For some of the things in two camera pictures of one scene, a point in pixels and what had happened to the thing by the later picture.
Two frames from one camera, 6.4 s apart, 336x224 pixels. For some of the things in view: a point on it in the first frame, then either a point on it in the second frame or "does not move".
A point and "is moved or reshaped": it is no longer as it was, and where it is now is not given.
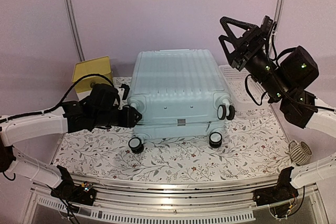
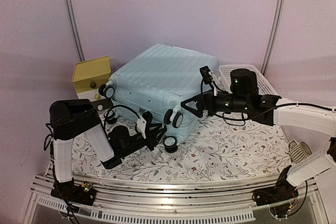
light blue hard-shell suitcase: [180, 94] is moved or reshaped
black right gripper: [252, 36] to [208, 97]
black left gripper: [128, 119] to [151, 135]
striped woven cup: [299, 152] does not move
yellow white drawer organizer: [101, 66] does not move
